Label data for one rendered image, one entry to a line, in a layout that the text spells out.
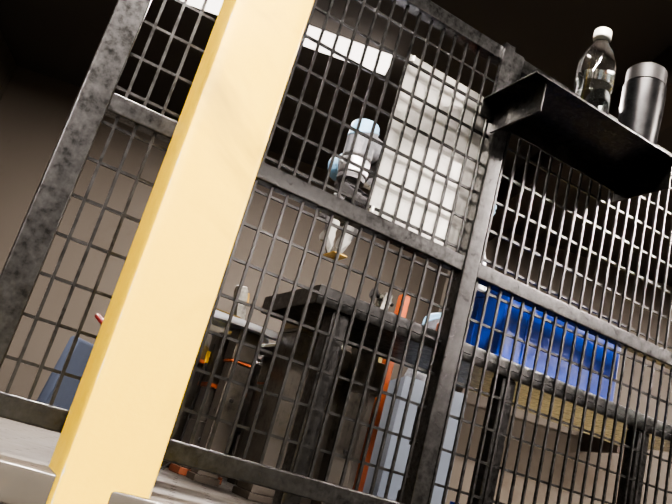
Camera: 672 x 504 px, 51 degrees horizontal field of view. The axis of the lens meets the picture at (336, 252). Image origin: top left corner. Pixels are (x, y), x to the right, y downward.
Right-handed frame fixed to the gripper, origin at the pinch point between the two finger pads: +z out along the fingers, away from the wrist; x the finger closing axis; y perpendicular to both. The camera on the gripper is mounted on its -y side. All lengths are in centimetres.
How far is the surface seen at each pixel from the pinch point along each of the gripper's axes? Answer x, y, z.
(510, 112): 4, -63, -12
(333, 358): 19, -54, 34
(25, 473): 56, -65, 58
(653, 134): -22, -68, -19
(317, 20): -25, 155, -164
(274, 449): 14, -31, 48
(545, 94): 2, -68, -15
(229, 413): 19, -17, 44
